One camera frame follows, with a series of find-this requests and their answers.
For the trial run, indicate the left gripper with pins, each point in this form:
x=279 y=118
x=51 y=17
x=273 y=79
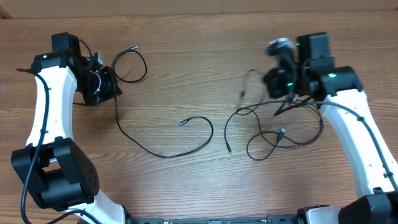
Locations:
x=112 y=89

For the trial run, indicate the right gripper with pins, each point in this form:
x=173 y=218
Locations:
x=275 y=84

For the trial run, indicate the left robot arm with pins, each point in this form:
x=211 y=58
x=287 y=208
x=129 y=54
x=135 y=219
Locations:
x=55 y=172

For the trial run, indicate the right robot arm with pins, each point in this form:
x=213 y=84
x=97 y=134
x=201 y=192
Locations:
x=307 y=68

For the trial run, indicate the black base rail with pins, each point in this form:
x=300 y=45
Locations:
x=270 y=219

